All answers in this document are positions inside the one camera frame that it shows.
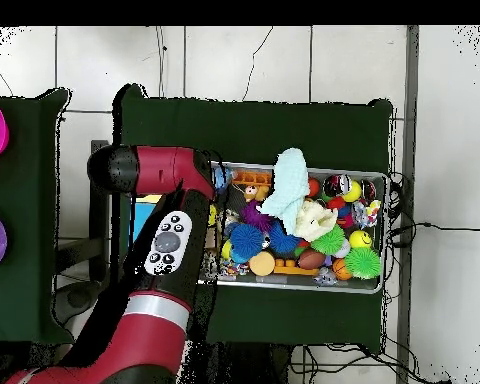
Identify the orange plush toy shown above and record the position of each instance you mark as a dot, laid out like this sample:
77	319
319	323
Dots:
256	192

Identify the wooden box with three holes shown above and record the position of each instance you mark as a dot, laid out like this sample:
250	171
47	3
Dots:
144	220

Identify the dark green tablecloth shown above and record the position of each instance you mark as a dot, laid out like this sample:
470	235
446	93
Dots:
284	128
28	180

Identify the cream waffle cloth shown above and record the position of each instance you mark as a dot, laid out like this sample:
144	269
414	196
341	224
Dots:
318	220

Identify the blue spiky rubber ball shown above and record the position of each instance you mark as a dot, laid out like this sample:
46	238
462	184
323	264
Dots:
246	240
282	240

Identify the yellow smiley ball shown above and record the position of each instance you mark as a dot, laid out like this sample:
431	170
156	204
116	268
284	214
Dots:
360	240

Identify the green spiky rubber ball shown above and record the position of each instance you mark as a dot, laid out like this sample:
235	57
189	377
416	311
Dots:
328	242
362	263

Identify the mint green waffle cloth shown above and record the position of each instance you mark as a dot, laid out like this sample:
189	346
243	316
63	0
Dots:
290	180

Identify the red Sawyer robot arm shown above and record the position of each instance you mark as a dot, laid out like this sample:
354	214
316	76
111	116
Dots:
164	172

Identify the tan foam disc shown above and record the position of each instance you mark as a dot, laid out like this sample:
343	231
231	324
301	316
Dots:
262	263

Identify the purple spiky monster toy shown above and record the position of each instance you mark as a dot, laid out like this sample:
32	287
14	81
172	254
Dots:
256	216

